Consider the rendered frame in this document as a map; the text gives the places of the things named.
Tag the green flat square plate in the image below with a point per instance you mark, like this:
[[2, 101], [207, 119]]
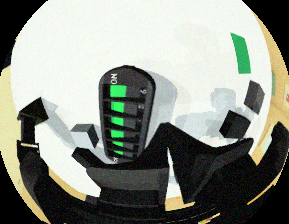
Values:
[[242, 53]]

